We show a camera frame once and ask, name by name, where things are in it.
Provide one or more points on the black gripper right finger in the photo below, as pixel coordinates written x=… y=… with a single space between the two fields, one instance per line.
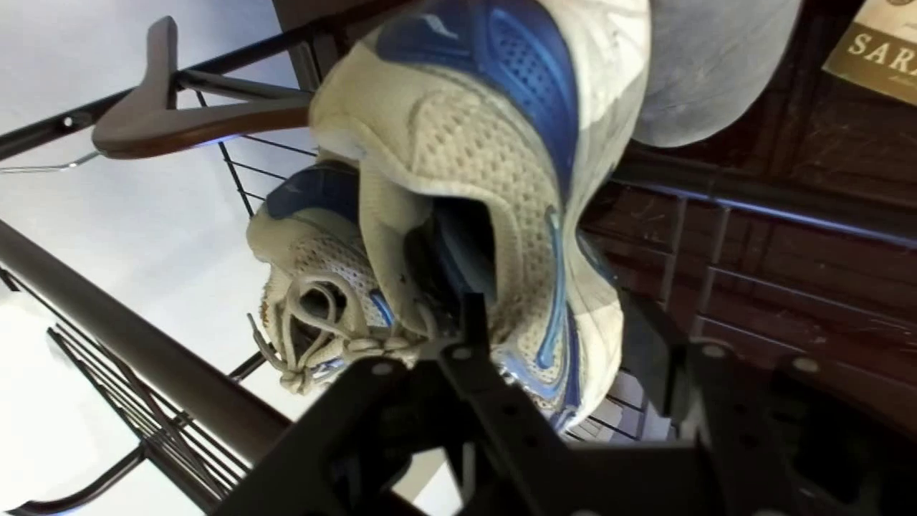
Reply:
x=669 y=359

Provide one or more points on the dark wooden dresser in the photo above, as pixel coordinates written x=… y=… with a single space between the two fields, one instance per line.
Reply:
x=812 y=277

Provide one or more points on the white blue sneaker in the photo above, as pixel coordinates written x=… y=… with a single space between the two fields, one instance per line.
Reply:
x=477 y=145

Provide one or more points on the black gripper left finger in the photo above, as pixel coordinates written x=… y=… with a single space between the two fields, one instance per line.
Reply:
x=468 y=306

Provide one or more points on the paperback book with portrait cover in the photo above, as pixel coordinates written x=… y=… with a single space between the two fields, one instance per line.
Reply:
x=878 y=48

